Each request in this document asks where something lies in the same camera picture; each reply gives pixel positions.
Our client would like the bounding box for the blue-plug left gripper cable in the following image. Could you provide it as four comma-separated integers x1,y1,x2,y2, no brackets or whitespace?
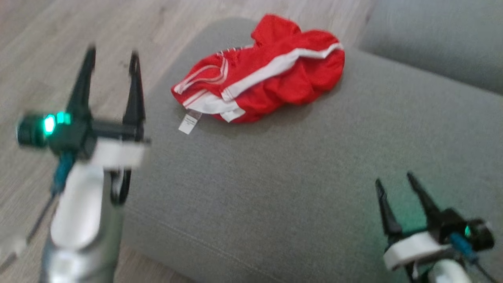
0,151,76,276

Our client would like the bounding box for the grey fabric ottoman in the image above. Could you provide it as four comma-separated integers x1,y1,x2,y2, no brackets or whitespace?
121,17,503,283

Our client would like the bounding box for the blue-plug right gripper cable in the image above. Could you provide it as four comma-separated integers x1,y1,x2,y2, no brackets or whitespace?
450,232,500,283

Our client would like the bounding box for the red garment with white stripes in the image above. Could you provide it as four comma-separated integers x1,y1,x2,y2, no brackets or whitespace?
171,14,346,135

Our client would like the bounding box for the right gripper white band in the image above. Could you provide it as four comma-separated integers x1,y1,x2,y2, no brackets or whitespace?
375,173,469,272

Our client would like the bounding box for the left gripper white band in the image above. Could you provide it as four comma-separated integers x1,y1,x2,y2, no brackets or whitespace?
48,45,151,171

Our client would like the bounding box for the blue-plug gripper cable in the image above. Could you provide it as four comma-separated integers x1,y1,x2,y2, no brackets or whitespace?
450,232,500,283
0,151,76,276

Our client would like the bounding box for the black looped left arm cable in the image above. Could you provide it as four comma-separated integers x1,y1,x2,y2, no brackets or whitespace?
110,168,132,206

